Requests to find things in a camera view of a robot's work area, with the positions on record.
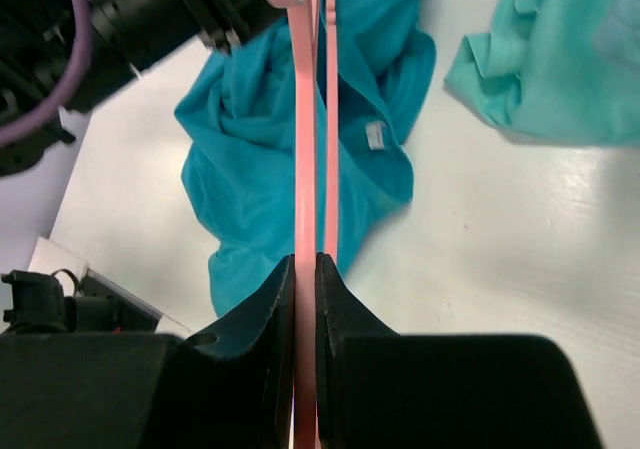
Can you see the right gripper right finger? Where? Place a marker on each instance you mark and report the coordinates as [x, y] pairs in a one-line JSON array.
[[377, 388]]

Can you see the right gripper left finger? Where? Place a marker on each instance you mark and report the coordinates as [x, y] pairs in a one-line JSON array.
[[228, 385]]

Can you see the teal blue t-shirt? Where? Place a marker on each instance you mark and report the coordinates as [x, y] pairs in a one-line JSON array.
[[240, 116]]

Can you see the pink plastic hanger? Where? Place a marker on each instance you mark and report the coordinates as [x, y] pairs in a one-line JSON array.
[[305, 19]]

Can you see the mint green hanging shirt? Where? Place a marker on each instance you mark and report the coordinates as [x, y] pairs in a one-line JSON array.
[[561, 71]]

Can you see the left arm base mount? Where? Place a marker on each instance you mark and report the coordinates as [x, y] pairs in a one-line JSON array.
[[62, 303]]

